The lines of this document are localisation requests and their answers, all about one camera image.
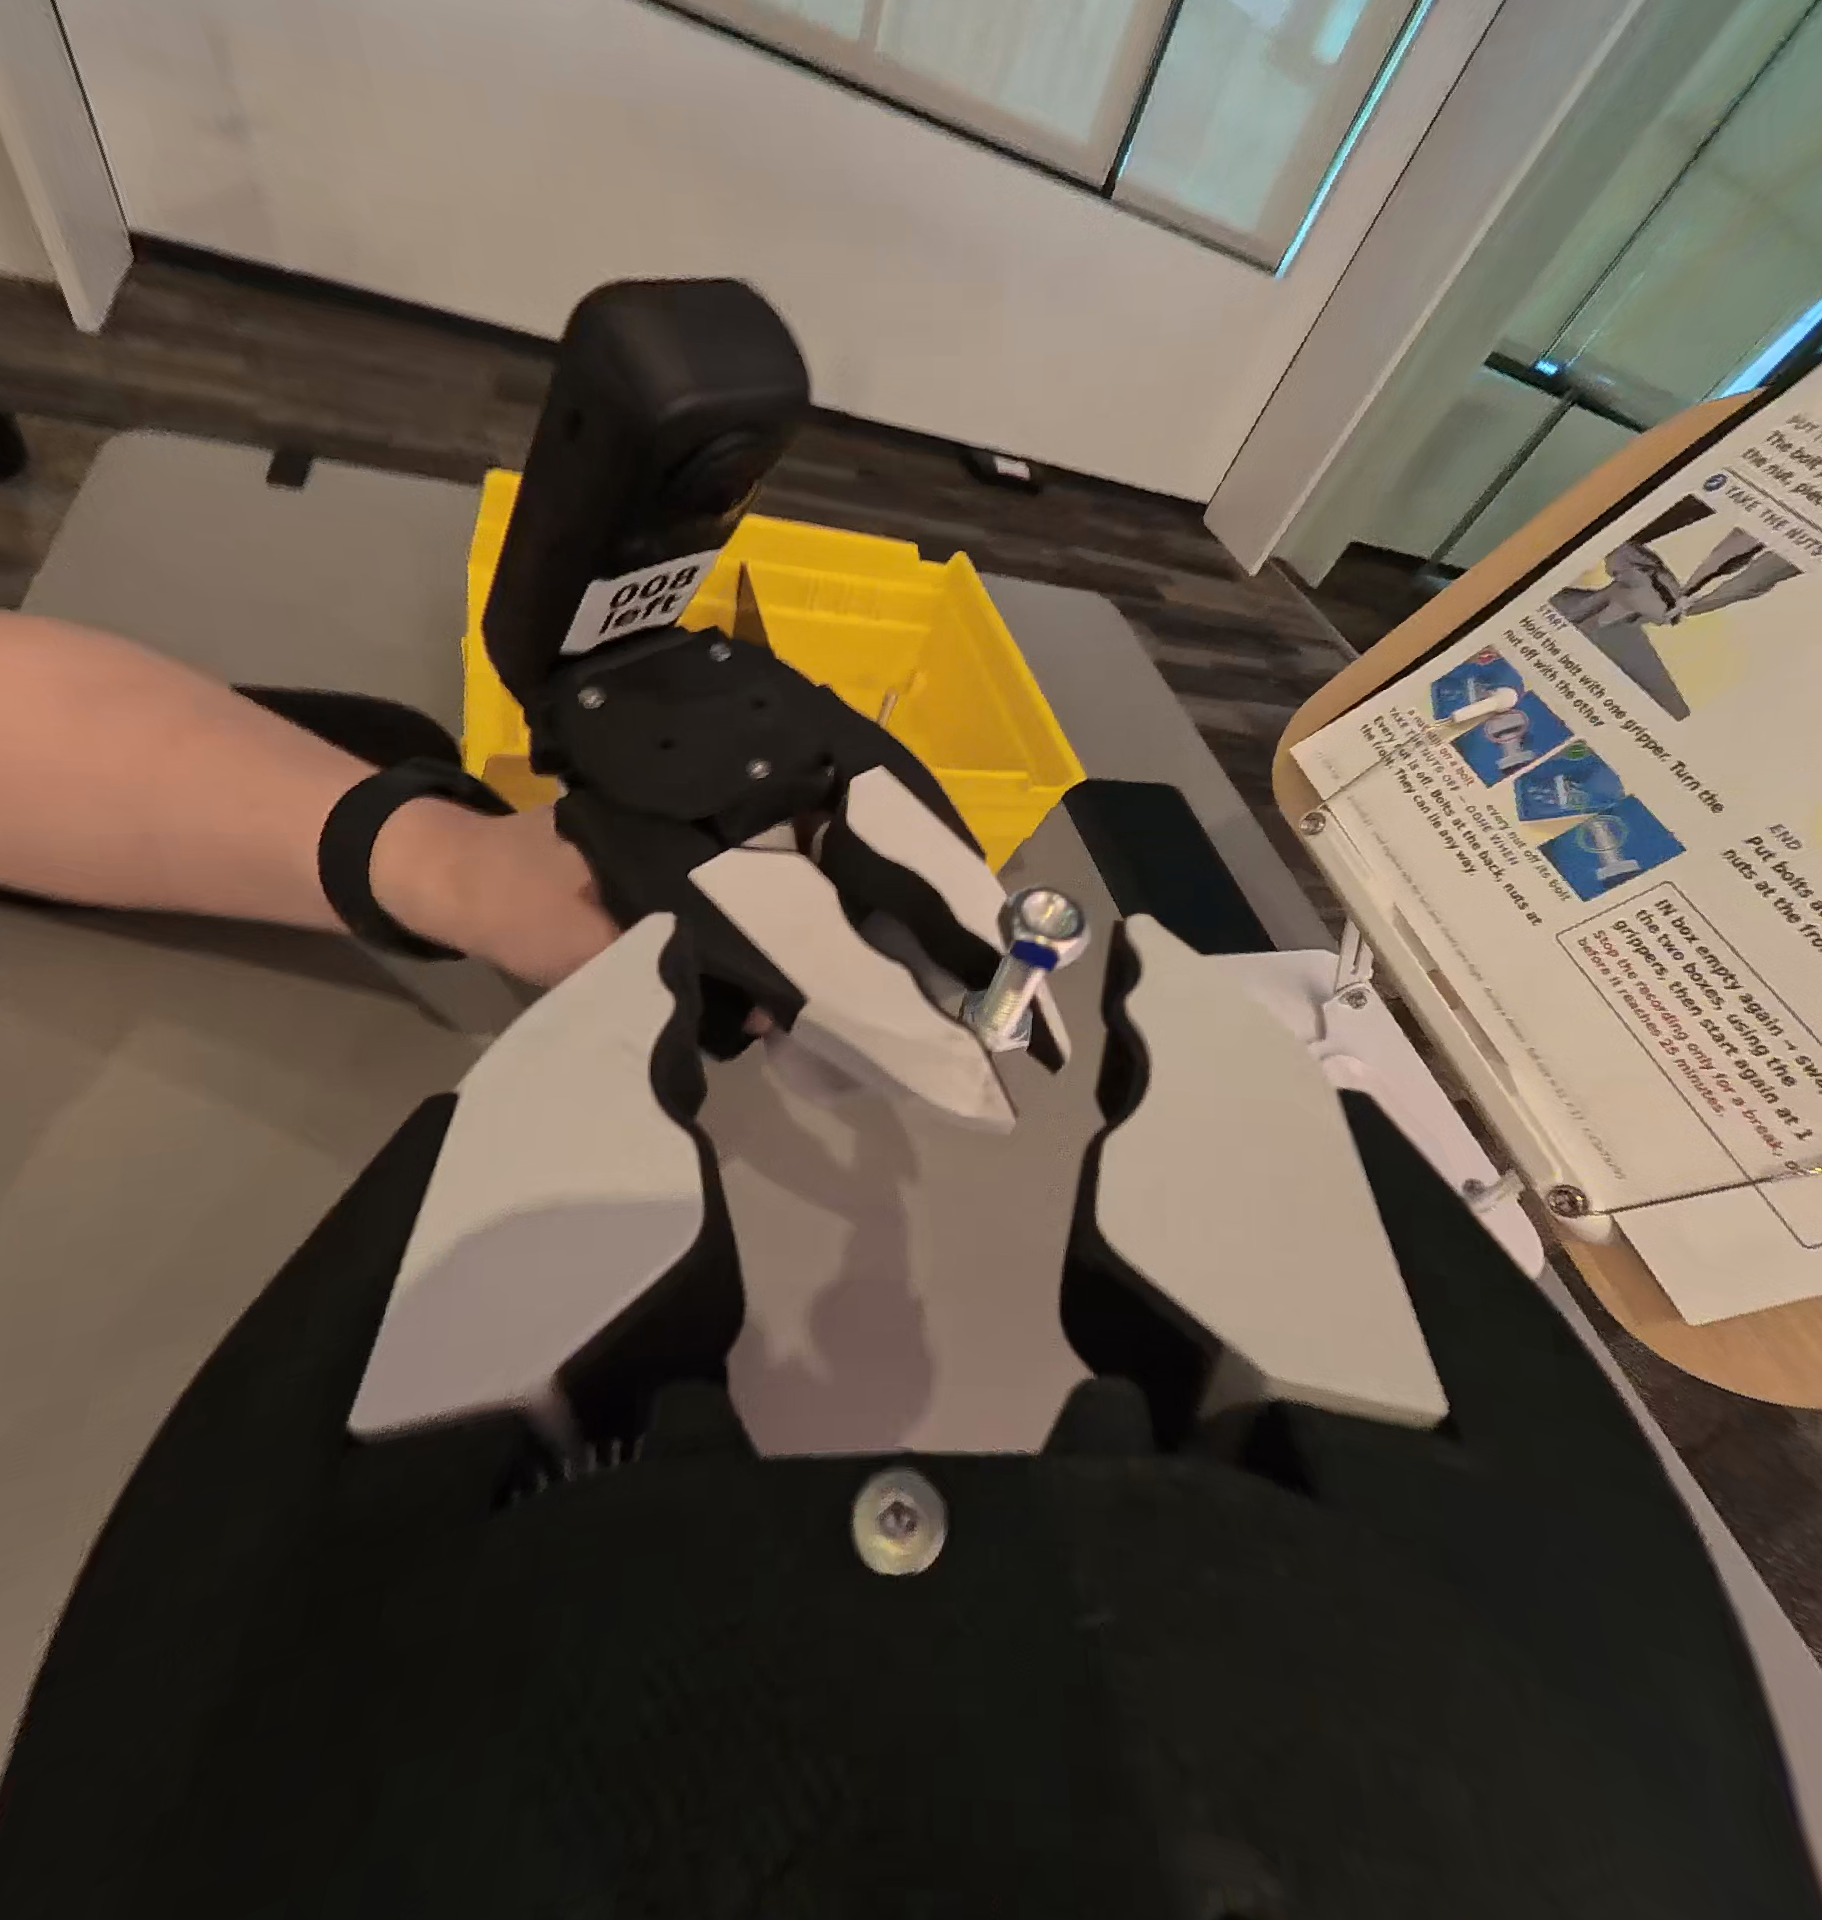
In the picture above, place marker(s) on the glass partition panel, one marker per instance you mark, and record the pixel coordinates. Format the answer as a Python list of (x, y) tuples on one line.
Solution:
[(1677, 181)]

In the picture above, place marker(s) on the round-cornered wooden board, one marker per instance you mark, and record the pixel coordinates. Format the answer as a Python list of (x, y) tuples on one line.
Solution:
[(1752, 1358)]

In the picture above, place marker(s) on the black power adapter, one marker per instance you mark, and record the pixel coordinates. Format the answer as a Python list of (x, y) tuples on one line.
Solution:
[(997, 468)]

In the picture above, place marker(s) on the printed instruction sheet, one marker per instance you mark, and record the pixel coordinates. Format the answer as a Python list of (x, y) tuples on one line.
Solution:
[(1648, 781)]

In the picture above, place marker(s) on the yellow plastic bin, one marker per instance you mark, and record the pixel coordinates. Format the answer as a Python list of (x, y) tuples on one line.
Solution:
[(1003, 720)]

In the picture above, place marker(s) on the large paned window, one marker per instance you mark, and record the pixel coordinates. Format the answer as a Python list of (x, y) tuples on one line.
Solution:
[(1033, 90)]

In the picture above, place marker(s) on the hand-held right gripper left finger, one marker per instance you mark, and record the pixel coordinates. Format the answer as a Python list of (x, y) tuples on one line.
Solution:
[(551, 1200)]

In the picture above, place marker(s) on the black desk mat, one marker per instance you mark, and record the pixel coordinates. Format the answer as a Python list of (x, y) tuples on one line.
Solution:
[(1153, 855)]

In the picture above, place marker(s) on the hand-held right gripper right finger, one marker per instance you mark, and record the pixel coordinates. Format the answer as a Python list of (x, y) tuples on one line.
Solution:
[(1258, 1231)]

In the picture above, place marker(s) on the cardboard bin divider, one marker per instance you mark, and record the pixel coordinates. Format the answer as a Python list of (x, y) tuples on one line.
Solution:
[(753, 600)]

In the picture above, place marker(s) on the person's left forearm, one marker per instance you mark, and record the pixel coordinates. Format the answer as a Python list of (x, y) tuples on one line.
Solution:
[(146, 751)]

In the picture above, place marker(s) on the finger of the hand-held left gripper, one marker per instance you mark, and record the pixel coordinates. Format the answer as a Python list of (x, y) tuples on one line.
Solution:
[(928, 855), (853, 991)]

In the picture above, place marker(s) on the white tablet stand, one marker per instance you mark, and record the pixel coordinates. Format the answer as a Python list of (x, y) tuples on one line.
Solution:
[(1393, 1051)]

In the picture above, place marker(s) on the black wristband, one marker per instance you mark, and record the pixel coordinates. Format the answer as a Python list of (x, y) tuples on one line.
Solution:
[(349, 871)]

